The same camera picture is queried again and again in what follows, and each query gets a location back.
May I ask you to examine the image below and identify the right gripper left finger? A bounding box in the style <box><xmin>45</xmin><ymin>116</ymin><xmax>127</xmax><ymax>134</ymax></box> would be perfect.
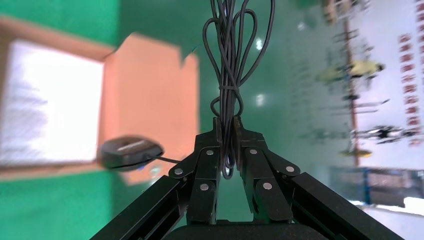
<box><xmin>89</xmin><ymin>117</ymin><xmax>222</xmax><ymax>240</ymax></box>

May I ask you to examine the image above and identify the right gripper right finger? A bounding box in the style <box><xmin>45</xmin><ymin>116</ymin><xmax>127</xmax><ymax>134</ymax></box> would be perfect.
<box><xmin>233</xmin><ymin>115</ymin><xmax>405</xmax><ymax>240</ymax></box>

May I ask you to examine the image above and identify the black cable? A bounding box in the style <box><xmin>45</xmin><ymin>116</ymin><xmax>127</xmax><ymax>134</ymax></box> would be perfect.
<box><xmin>98</xmin><ymin>0</ymin><xmax>276</xmax><ymax>181</ymax></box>

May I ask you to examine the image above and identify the orange cardboard box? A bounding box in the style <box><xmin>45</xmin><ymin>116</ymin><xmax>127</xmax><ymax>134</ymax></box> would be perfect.
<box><xmin>0</xmin><ymin>16</ymin><xmax>202</xmax><ymax>186</ymax></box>

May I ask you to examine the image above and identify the green table mat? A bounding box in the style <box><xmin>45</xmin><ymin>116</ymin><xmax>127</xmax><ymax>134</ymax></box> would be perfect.
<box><xmin>0</xmin><ymin>0</ymin><xmax>157</xmax><ymax>240</ymax></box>

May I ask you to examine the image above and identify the white printed paper sheet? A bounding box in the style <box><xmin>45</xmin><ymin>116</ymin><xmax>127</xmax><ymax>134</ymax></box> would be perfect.
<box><xmin>0</xmin><ymin>39</ymin><xmax>106</xmax><ymax>167</ymax></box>

